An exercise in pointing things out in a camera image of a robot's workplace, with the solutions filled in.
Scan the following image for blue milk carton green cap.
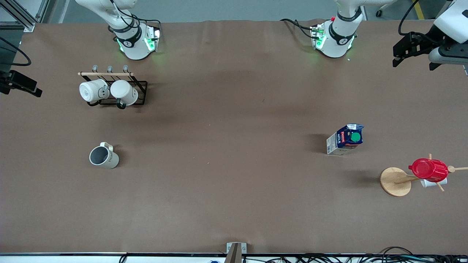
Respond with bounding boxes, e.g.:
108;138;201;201
326;123;365;156

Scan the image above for red cup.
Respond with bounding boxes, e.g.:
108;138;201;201
408;158;449;183

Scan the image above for small white cup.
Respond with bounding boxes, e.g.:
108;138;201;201
420;178;448;188

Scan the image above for plain white mug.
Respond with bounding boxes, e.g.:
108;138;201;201
110;80;139;106

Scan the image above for white mug with grey interior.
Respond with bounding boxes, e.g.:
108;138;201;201
89;142;120;169

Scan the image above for wooden mug tree stand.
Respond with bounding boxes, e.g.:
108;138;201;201
380;153;468;198

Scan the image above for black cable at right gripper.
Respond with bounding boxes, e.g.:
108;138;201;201
0;36;32;67

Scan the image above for white mug with grey handle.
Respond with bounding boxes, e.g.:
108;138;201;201
79;79;110;103

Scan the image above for aluminium frame profile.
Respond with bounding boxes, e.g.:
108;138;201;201
0;0;52;33

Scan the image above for black cable at left arm base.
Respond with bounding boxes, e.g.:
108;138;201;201
280;18;317;38

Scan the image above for black wire mug rack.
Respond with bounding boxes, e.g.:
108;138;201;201
78;65;148;109

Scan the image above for black cable bundle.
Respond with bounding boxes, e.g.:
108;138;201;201
119;247;468;263

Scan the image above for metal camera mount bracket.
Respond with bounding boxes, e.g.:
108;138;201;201
224;242;248;263

